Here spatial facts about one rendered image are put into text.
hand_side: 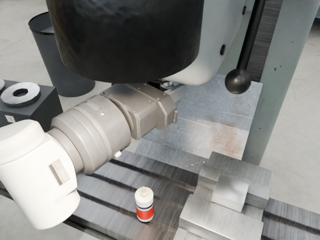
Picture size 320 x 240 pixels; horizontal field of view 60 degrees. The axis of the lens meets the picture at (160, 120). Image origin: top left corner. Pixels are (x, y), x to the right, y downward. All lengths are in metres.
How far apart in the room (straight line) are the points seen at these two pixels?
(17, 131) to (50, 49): 2.06
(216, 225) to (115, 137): 0.29
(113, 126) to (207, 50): 0.15
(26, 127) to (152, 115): 0.17
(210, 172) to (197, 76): 0.35
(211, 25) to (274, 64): 0.53
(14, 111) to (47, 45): 1.66
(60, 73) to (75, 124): 2.15
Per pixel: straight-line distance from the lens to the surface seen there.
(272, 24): 0.77
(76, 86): 2.55
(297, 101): 2.74
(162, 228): 0.69
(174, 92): 0.44
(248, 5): 0.48
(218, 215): 0.58
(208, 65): 0.32
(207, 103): 0.86
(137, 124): 0.38
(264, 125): 0.94
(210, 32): 0.30
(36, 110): 0.72
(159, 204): 0.71
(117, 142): 0.37
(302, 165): 2.17
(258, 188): 0.63
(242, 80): 0.32
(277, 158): 2.15
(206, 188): 0.66
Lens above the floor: 1.51
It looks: 42 degrees down
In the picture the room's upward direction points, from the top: straight up
